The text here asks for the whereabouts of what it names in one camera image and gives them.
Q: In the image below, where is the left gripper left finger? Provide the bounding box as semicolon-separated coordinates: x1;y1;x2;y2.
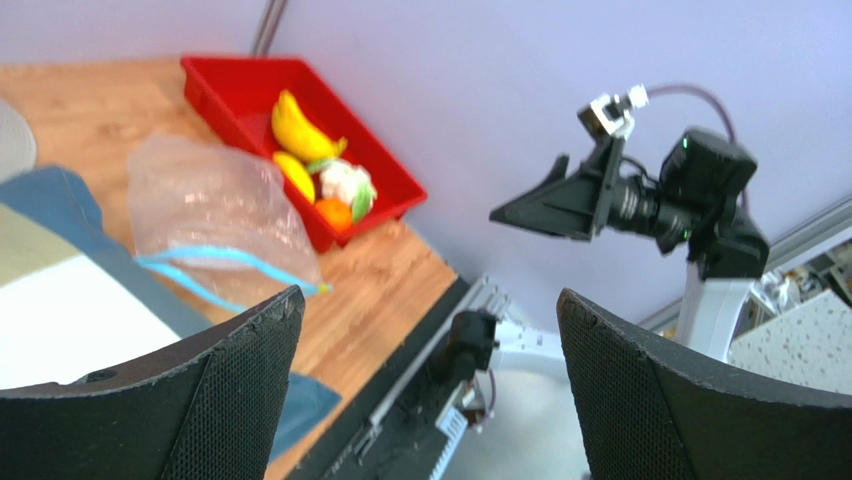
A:
1;287;306;479

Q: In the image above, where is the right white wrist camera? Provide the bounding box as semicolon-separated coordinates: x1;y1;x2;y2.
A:
577;84;649;144

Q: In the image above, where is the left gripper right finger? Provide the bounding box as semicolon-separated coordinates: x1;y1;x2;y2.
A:
556;288;851;479

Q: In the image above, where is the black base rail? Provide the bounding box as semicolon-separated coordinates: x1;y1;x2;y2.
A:
288;276;509;479

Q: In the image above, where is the plaid pillow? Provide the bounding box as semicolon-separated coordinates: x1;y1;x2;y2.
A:
1;167;340;459

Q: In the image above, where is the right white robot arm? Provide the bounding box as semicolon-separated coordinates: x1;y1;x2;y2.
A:
428;128;770;388

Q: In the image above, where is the fake banana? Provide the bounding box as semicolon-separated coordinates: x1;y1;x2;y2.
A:
270;89;348;163

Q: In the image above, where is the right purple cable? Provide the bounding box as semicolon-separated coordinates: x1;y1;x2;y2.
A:
645;82;750;214

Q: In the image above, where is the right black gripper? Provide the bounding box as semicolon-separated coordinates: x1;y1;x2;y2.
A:
489;138;665;241

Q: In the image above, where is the clear zip top bag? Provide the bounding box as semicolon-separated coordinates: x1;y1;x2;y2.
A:
127;135;332;313

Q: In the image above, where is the red plastic bin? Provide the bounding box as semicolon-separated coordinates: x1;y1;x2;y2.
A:
180;55;428;252

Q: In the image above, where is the fake white cauliflower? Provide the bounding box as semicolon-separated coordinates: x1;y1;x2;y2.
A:
307;158;378;223

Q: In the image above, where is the fake orange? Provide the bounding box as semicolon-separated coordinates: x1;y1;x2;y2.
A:
314;197;354;232

